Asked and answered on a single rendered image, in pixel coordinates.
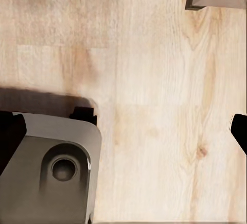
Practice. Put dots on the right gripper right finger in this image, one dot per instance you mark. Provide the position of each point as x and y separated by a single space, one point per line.
239 130

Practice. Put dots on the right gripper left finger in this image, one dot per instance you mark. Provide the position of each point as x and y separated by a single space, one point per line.
12 131

